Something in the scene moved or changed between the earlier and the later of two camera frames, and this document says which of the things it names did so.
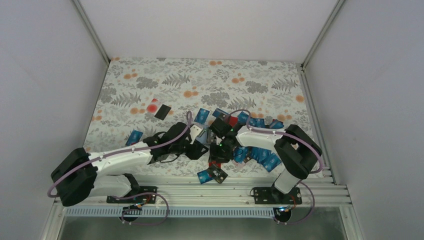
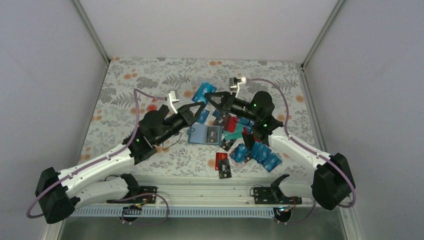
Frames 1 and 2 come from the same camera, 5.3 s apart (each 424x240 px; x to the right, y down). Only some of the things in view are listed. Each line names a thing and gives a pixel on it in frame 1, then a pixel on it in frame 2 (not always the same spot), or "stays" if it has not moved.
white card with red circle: [153, 107] stays
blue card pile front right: [263, 157] stays
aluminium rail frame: [318, 190] stays
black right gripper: [214, 155] -> [223, 95]
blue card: [204, 176] -> [203, 116]
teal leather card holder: [206, 136] stays
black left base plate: [147, 198] stays
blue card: [202, 116] -> [204, 88]
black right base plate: [270, 195] stays
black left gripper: [194, 153] -> [187, 117]
